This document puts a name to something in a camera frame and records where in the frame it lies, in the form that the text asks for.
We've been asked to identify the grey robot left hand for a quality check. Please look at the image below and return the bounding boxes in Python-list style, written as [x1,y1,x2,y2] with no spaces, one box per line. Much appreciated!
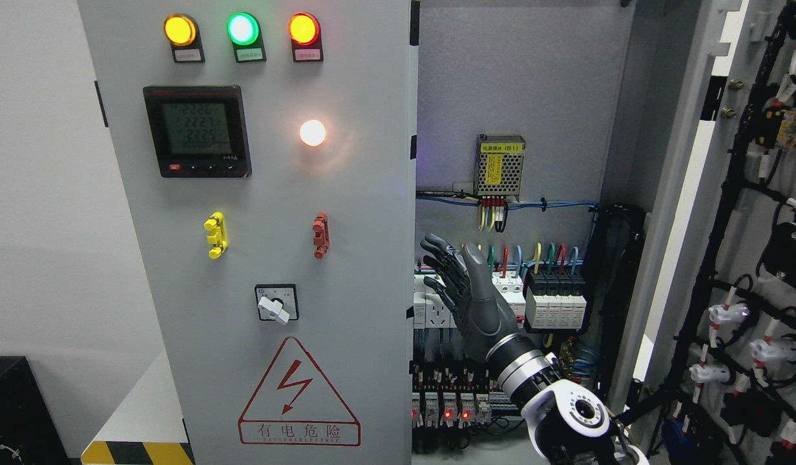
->
[421,233,519,362]

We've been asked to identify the grey cabinet door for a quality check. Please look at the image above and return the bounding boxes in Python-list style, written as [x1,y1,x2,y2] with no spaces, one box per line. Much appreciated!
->
[78,1,417,464]
[600,1,796,464]

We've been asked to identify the red indicator lamp left door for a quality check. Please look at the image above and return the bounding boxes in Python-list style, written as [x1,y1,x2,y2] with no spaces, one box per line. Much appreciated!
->
[288,12,320,47]

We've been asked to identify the green indicator lamp left door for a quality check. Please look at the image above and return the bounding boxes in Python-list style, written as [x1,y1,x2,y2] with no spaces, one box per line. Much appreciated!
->
[226,12,261,45]

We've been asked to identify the yellow indicator lamp left door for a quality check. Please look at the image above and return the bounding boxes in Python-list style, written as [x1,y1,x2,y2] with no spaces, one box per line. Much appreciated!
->
[163,13,198,47]

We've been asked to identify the white socket breaker row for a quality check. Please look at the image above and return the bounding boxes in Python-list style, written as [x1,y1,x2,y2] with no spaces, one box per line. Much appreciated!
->
[414,271,526,329]

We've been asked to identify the black surge protector block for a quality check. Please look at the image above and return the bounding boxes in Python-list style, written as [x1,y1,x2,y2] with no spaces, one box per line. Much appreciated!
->
[525,270,588,333]

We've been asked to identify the brass terminal bar right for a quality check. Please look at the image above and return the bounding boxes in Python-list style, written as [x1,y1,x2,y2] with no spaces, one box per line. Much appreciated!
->
[554,336,581,384]

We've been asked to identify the metal mesh power supply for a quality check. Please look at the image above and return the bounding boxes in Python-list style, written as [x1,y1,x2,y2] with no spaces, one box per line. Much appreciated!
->
[473,133,526,197]

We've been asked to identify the lower relay terminal row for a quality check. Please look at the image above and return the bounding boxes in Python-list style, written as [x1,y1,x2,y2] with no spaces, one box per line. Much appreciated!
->
[409,359,519,429]

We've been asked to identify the red electric hazard warning sticker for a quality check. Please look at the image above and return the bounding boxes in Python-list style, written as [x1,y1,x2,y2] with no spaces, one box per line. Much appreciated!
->
[238,336,361,447]

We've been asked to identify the white glowing indicator lamp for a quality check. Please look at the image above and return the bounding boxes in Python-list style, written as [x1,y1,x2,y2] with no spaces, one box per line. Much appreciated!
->
[298,119,327,147]

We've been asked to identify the black digital power meter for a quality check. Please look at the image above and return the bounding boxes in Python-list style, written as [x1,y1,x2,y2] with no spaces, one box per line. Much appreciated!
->
[142,85,251,178]

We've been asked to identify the yellow black hazard tape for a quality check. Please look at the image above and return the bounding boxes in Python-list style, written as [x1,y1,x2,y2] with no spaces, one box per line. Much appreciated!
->
[80,440,195,464]

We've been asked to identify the red terminal post block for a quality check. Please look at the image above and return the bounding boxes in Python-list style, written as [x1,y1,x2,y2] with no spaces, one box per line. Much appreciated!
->
[312,212,330,260]

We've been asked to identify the black corrugated cable conduit right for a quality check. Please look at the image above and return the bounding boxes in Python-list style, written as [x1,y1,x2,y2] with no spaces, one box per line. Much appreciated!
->
[583,203,670,432]

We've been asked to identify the white rotary selector switch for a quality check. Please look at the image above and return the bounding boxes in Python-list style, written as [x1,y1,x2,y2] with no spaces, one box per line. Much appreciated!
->
[255,284,300,325]

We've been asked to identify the yellow terminal post block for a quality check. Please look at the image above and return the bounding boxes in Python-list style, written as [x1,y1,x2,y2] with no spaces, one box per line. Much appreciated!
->
[204,211,229,260]

